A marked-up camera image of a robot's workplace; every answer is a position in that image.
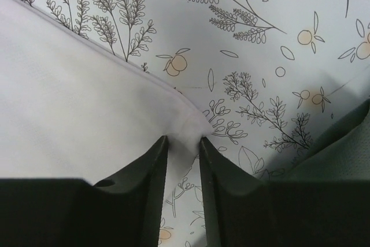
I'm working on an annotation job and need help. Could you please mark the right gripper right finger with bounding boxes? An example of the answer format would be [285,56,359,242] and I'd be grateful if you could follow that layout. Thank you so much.
[199,138,369,246]

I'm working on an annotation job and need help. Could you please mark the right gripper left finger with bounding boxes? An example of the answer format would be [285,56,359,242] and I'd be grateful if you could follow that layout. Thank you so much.
[1,136,168,246]

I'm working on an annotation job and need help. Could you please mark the white t shirt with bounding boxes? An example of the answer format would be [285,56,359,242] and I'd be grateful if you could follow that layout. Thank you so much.
[1,0,212,186]

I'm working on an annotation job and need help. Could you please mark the dark green folded t shirt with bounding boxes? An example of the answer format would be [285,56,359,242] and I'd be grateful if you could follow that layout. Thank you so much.
[282,99,369,183]

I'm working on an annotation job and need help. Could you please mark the floral table mat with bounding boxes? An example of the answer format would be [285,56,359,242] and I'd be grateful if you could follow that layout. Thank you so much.
[0,0,370,247]

